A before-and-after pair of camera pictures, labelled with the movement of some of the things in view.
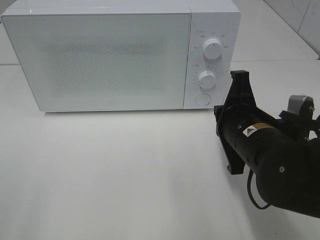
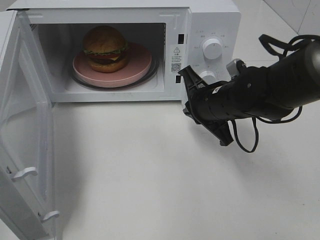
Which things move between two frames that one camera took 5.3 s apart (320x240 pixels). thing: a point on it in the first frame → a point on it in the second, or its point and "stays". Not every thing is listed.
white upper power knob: x=212 y=49 stays
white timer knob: x=207 y=79 stays
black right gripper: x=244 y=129 → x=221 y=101
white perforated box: x=80 y=61 → x=27 y=191
